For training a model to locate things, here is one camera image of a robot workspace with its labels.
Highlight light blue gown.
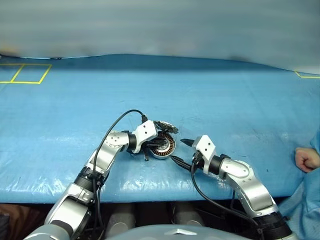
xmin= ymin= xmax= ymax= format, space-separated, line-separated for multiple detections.
xmin=277 ymin=129 xmax=320 ymax=240

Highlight silver robot torso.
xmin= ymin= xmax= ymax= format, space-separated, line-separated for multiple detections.
xmin=104 ymin=223 xmax=210 ymax=240

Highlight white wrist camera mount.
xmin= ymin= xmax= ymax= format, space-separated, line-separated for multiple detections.
xmin=130 ymin=119 xmax=159 ymax=154
xmin=193 ymin=134 xmax=217 ymax=174

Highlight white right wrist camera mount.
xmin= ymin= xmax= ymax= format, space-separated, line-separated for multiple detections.
xmin=193 ymin=134 xmax=217 ymax=174

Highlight blue plastic table cover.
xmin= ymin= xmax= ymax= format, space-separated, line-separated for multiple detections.
xmin=0 ymin=53 xmax=320 ymax=204

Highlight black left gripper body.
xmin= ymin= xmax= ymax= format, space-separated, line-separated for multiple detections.
xmin=142 ymin=139 xmax=157 ymax=155

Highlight dark spoked rotor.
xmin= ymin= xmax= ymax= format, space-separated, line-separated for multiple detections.
xmin=153 ymin=120 xmax=180 ymax=136

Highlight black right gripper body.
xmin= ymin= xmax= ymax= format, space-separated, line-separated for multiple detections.
xmin=190 ymin=150 xmax=205 ymax=171

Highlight silver motor housing copper windings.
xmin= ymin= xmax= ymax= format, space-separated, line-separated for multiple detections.
xmin=149 ymin=131 xmax=177 ymax=161

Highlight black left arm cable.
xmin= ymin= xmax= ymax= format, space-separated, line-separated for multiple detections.
xmin=91 ymin=109 xmax=149 ymax=240

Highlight person's bare hand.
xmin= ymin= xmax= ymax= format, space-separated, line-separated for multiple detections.
xmin=294 ymin=146 xmax=320 ymax=174

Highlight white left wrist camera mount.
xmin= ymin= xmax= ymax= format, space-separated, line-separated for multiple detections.
xmin=130 ymin=119 xmax=159 ymax=154

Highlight grey rounded cylinder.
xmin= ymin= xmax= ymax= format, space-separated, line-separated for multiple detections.
xmin=106 ymin=202 xmax=137 ymax=237
xmin=172 ymin=201 xmax=207 ymax=227

